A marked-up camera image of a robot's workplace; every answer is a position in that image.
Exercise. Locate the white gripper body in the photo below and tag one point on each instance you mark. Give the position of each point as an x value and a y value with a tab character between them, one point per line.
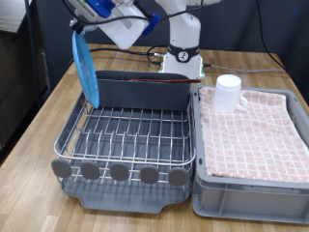
125	29

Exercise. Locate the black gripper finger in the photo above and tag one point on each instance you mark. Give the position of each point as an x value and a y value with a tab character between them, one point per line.
89	28
76	26

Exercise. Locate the blue plate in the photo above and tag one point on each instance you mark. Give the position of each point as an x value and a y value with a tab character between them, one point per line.
85	71

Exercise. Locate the brown wooden spoon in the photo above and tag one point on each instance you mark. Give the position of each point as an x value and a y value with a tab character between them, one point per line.
161	80

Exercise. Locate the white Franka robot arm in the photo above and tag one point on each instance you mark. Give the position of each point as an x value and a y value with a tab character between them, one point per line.
183	29

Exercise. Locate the grey dish rack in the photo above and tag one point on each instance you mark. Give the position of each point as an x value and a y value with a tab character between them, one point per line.
128	199

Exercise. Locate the black metal pole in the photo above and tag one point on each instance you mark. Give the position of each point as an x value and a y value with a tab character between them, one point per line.
32	54

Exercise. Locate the dark grey utensil holder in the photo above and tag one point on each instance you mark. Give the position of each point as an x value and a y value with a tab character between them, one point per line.
141	93

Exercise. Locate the dark wooden cabinet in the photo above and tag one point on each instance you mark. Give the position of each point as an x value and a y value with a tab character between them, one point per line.
13	83

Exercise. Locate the white mug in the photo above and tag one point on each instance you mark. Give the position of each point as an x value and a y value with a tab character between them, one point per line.
227	93

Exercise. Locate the pink checked towel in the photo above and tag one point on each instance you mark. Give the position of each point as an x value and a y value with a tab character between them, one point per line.
257	138

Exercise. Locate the grey plastic crate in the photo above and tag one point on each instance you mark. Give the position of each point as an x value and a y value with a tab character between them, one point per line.
251	203

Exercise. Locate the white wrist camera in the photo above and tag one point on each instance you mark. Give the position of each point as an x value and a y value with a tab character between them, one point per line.
82	9

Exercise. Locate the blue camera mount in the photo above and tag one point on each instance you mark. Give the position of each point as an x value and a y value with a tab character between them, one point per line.
99	7

